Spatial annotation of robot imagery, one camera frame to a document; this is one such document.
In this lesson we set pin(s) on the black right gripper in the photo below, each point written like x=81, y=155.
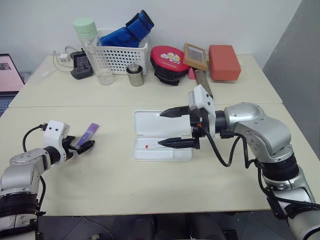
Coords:
x=196, y=120

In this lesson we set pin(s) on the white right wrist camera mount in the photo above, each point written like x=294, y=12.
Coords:
x=205, y=105

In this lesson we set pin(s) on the white plastic pencil case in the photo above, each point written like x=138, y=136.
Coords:
x=150, y=125

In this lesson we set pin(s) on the silver metal cylinder cup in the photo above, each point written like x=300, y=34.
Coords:
x=135, y=75

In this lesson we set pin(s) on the red black round case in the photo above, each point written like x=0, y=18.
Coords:
x=167, y=60

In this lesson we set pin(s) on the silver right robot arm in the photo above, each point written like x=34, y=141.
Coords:
x=262, y=125

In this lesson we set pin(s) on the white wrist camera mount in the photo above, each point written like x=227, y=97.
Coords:
x=205, y=105
x=53, y=133

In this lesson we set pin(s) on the brown rectangular block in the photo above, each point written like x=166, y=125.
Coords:
x=204, y=83

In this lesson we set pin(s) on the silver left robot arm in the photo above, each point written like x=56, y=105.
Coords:
x=22, y=165

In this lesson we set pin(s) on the blue fabric bag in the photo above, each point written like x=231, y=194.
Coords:
x=125, y=35

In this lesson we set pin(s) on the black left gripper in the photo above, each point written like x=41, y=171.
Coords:
x=68, y=153

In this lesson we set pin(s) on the white perforated plastic basket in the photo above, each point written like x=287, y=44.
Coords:
x=125, y=56

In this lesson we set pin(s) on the purple packet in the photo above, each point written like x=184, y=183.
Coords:
x=87, y=134

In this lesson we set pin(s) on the black handheld controller device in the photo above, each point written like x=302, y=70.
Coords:
x=81, y=65

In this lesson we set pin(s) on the white charger plug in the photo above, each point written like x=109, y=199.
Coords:
x=64, y=57

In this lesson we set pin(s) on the clear bottle with green lid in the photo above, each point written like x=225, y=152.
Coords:
x=86, y=28

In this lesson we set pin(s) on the small pink block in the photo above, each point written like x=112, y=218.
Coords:
x=192, y=74

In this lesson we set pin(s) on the wooden picture frame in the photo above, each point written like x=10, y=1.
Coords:
x=196, y=56

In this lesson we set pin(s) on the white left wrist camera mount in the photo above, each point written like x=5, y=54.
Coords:
x=53, y=133

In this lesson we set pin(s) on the orange red rectangular box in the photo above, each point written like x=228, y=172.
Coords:
x=223, y=62

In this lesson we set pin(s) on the open laptop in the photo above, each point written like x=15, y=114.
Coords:
x=8, y=75

